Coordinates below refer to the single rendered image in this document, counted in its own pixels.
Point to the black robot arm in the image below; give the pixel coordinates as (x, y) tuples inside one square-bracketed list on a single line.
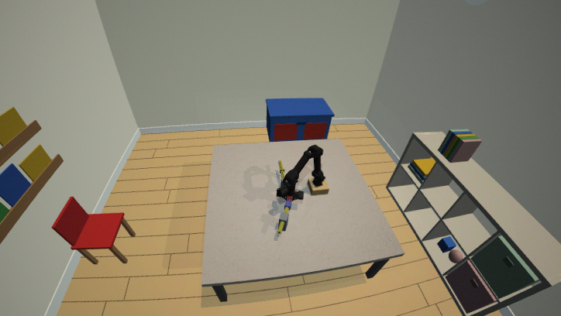
[(293, 175)]

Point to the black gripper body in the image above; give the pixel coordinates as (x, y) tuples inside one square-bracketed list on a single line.
[(299, 195)]

